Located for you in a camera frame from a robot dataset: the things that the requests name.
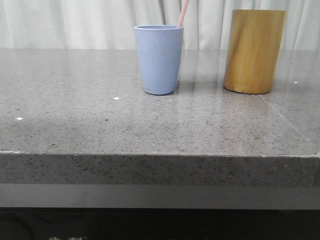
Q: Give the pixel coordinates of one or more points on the bamboo cylinder holder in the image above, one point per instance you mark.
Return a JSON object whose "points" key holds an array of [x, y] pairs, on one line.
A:
{"points": [[253, 49]]}

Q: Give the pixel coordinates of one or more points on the blue plastic cup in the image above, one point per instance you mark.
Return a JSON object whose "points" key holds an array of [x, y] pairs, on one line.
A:
{"points": [[159, 52]]}

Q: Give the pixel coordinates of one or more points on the pink chopstick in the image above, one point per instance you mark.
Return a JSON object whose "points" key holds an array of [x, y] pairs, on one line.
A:
{"points": [[182, 14]]}

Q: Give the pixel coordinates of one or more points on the white curtain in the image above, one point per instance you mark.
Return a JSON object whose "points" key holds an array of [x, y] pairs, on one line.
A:
{"points": [[109, 24]]}

